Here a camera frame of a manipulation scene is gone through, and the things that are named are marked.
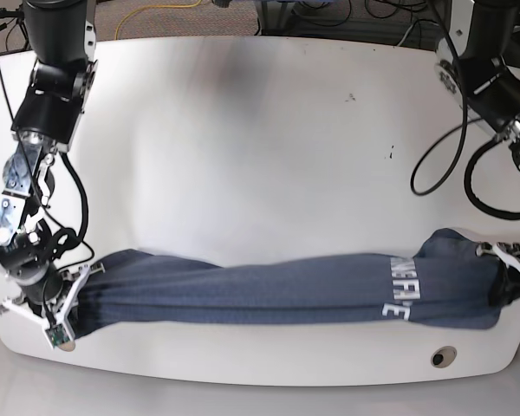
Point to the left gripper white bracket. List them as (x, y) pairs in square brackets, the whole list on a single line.
[(505, 288)]

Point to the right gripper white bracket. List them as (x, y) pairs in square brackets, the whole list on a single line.
[(51, 297)]

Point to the dark blue T-shirt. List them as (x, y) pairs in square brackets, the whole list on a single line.
[(445, 284)]

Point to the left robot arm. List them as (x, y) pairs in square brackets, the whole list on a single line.
[(471, 66)]

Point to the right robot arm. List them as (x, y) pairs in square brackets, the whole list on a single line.
[(63, 37)]

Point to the left table cable grommet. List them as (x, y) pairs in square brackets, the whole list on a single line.
[(68, 346)]

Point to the table cable grommet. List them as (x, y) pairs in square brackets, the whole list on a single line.
[(444, 357), (68, 346)]

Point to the right table cable grommet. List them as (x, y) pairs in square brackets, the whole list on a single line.
[(444, 357)]

